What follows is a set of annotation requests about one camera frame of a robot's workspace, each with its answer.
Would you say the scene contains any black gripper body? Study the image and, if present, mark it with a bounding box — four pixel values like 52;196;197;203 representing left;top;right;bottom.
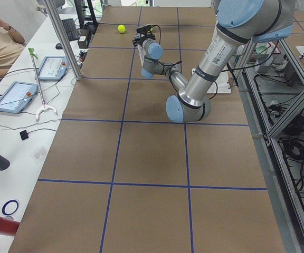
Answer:
132;36;148;47

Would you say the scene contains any yellow tennis ball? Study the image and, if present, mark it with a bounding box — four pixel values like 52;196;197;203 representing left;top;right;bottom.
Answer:
118;25;126;34

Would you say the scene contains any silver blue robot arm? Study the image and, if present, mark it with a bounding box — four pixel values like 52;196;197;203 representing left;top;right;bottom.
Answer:
132;0;295;123

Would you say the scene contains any black monitor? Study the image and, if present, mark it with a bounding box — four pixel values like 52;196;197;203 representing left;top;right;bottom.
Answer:
74;0;99;34

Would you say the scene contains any black box with label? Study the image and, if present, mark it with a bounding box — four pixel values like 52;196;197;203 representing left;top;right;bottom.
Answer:
78;29;91;49

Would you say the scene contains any black keyboard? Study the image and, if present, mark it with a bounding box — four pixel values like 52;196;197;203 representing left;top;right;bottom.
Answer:
61;18;79;41

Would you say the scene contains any black computer mouse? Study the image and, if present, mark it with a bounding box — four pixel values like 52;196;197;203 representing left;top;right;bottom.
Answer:
55;43;63;50

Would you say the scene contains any far teach pendant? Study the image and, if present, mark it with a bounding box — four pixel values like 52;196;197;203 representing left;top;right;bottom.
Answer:
38;56;69;81

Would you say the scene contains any teach pendant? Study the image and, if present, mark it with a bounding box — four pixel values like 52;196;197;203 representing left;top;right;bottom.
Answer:
38;56;69;81
0;81;38;114

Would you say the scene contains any reacher grabber tool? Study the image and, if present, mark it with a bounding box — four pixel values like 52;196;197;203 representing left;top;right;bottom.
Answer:
28;47;58;122

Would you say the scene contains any near teach pendant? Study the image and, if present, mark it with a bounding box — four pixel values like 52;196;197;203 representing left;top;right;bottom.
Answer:
0;81;38;114

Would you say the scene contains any small black square pad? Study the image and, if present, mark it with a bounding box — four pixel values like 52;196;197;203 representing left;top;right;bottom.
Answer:
20;130;29;141

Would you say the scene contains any red cylinder tube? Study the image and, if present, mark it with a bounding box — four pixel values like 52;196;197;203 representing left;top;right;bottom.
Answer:
0;217;20;237

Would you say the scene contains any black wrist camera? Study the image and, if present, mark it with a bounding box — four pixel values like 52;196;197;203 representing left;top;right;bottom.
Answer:
136;25;154;34

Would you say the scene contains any black camera cable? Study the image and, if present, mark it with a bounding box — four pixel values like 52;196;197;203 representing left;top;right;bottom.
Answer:
148;24;183;70

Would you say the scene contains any circuit board with wires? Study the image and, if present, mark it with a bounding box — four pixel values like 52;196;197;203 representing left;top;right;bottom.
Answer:
78;51;88;62

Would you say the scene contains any aluminium frame post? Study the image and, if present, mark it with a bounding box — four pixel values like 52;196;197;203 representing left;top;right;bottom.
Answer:
44;0;82;81

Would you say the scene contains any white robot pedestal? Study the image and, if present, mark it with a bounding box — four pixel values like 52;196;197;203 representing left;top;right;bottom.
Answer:
191;67;233;94

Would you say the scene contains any blue tape ring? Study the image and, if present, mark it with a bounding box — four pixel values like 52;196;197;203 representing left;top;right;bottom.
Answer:
2;199;20;216

